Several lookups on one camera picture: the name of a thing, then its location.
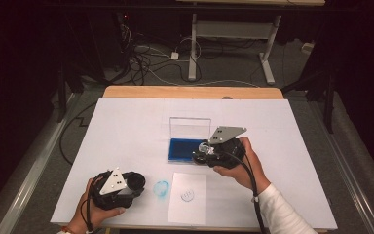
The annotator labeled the aluminium rail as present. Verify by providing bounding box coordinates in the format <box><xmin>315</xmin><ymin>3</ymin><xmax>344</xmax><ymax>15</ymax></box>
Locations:
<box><xmin>308</xmin><ymin>100</ymin><xmax>374</xmax><ymax>234</ymax></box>
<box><xmin>0</xmin><ymin>92</ymin><xmax>82</xmax><ymax>234</ymax></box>

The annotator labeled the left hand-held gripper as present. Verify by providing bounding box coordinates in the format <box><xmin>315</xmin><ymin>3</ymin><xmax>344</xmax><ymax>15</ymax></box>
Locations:
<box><xmin>89</xmin><ymin>167</ymin><xmax>135</xmax><ymax>211</ymax></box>

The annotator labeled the blue ink pad clear case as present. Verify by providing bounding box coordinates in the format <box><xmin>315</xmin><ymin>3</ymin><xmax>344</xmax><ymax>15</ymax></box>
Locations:
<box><xmin>168</xmin><ymin>116</ymin><xmax>212</xmax><ymax>165</ymax></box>

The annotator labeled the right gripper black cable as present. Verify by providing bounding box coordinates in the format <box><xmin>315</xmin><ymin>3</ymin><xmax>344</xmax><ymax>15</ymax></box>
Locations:
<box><xmin>222</xmin><ymin>149</ymin><xmax>267</xmax><ymax>234</ymax></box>

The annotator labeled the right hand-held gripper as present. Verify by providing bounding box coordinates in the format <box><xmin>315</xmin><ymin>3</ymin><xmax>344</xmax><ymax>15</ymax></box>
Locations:
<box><xmin>206</xmin><ymin>126</ymin><xmax>248</xmax><ymax>170</ymax></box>

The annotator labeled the person's left hand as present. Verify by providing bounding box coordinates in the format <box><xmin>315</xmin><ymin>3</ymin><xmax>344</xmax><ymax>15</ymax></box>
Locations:
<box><xmin>67</xmin><ymin>176</ymin><xmax>127</xmax><ymax>233</ymax></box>

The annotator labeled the white floor cable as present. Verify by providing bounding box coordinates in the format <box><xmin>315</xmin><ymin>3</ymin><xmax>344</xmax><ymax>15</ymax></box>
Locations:
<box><xmin>149</xmin><ymin>69</ymin><xmax>261</xmax><ymax>88</ymax></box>

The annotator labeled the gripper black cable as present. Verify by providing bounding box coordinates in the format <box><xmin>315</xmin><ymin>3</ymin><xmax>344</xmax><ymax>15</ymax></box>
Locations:
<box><xmin>222</xmin><ymin>149</ymin><xmax>267</xmax><ymax>234</ymax></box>
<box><xmin>79</xmin><ymin>175</ymin><xmax>104</xmax><ymax>234</ymax></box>

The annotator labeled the black floor cable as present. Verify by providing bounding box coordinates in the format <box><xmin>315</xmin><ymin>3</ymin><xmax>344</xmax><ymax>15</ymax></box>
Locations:
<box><xmin>58</xmin><ymin>101</ymin><xmax>98</xmax><ymax>165</ymax></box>

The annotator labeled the tangle of black cables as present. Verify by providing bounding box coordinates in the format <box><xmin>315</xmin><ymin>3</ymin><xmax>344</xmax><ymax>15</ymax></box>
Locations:
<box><xmin>120</xmin><ymin>19</ymin><xmax>203</xmax><ymax>87</ymax></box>

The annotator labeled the black metal stand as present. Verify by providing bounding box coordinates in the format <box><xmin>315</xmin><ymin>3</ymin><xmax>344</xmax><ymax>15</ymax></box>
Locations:
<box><xmin>281</xmin><ymin>64</ymin><xmax>336</xmax><ymax>135</ymax></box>

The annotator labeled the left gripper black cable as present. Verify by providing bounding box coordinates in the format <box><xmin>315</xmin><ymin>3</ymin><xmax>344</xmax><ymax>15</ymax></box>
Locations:
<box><xmin>79</xmin><ymin>175</ymin><xmax>104</xmax><ymax>234</ymax></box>

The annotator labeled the person's right hand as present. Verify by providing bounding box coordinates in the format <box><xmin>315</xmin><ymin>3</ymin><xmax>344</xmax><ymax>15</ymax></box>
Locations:
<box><xmin>212</xmin><ymin>136</ymin><xmax>272</xmax><ymax>195</ymax></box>

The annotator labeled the large white board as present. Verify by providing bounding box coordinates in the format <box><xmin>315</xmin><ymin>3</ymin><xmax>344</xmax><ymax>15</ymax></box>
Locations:
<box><xmin>50</xmin><ymin>97</ymin><xmax>339</xmax><ymax>231</ymax></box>

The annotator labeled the white paper sheet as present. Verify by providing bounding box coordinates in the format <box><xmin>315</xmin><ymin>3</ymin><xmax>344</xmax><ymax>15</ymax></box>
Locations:
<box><xmin>168</xmin><ymin>172</ymin><xmax>207</xmax><ymax>226</ymax></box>

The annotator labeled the white metal desk frame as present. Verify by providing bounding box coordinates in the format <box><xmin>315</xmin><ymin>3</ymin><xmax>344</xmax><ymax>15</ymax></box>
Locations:
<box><xmin>176</xmin><ymin>0</ymin><xmax>326</xmax><ymax>86</ymax></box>

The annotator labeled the stamp with clear handle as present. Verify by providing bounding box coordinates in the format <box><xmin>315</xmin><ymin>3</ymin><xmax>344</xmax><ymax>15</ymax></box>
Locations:
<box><xmin>192</xmin><ymin>141</ymin><xmax>216</xmax><ymax>166</ymax></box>

